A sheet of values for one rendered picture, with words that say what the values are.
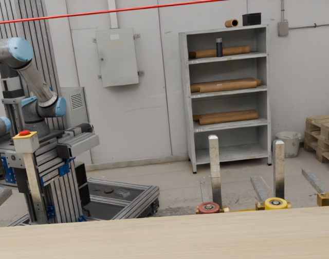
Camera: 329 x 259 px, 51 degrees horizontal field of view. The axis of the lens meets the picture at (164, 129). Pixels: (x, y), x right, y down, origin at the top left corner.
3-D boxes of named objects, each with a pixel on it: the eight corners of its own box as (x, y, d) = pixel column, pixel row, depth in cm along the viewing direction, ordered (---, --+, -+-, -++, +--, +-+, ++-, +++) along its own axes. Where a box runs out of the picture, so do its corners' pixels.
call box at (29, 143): (23, 150, 141) (20, 132, 139) (40, 149, 141) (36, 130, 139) (16, 156, 135) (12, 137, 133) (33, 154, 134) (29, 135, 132)
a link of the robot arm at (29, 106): (31, 116, 211) (26, 95, 207) (51, 115, 208) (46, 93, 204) (19, 122, 200) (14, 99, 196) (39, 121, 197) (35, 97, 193)
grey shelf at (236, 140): (188, 160, 430) (178, 32, 389) (259, 152, 432) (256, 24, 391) (193, 173, 387) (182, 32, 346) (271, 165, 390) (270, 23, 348)
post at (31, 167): (46, 245, 152) (25, 149, 140) (56, 244, 152) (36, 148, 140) (41, 251, 148) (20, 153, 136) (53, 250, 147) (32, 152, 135)
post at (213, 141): (215, 240, 148) (207, 134, 135) (222, 240, 147) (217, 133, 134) (215, 245, 144) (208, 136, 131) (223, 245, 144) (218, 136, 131)
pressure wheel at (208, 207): (225, 232, 132) (223, 204, 129) (211, 240, 127) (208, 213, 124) (209, 224, 138) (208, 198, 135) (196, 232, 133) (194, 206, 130)
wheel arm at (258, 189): (250, 183, 171) (249, 174, 170) (256, 182, 171) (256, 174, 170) (273, 231, 129) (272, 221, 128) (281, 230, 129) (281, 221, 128)
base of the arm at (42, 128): (38, 130, 217) (35, 115, 214) (55, 131, 210) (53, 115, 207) (18, 137, 204) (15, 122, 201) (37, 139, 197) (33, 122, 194)
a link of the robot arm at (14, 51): (49, 107, 209) (-3, 33, 167) (71, 106, 206) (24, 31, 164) (42, 122, 202) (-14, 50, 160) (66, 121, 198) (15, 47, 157)
